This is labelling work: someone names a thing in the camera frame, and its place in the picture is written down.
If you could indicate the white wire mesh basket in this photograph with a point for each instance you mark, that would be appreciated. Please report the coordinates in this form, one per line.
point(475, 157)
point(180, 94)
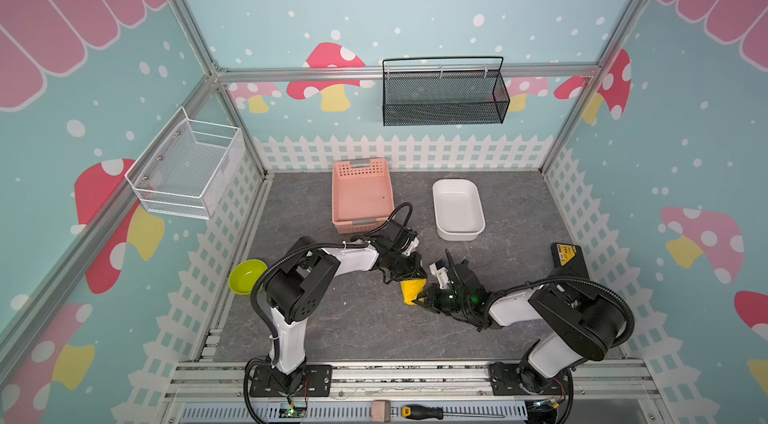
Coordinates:
point(187, 169)

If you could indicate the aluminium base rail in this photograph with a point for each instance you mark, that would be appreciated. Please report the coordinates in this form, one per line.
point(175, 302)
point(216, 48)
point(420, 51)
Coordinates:
point(469, 391)

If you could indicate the pink plastic basket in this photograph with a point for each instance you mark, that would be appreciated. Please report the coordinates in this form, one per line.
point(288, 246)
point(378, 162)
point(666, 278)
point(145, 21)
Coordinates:
point(362, 195)

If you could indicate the white plastic bin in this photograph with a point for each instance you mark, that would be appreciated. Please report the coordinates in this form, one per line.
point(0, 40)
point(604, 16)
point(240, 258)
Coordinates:
point(458, 210)

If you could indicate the green plastic bowl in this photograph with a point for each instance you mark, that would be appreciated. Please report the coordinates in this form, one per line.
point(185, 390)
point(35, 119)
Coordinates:
point(244, 276)

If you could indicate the black box yellow label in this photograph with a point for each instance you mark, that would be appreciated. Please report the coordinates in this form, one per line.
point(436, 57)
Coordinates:
point(571, 257)

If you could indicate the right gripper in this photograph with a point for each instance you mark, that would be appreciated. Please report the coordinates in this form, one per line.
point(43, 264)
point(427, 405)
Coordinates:
point(437, 293)

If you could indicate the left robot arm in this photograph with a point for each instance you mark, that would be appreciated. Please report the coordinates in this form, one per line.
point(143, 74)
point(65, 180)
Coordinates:
point(290, 291)

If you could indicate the black wire mesh basket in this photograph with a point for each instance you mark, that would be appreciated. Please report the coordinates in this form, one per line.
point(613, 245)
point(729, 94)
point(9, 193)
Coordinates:
point(436, 91)

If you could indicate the yellow paper napkin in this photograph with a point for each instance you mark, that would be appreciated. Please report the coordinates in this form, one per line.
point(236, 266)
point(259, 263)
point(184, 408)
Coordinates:
point(411, 289)

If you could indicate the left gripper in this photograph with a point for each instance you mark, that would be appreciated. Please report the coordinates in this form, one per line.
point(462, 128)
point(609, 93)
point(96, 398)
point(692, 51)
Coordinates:
point(414, 269)

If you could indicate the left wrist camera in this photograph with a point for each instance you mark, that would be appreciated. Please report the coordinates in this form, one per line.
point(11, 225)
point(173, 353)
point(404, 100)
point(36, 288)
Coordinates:
point(413, 244)

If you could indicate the yellow black screwdriver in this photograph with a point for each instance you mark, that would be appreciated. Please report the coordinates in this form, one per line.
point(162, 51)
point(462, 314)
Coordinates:
point(421, 412)

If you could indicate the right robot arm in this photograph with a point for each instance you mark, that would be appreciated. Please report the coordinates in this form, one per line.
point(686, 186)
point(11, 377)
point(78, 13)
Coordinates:
point(585, 320)

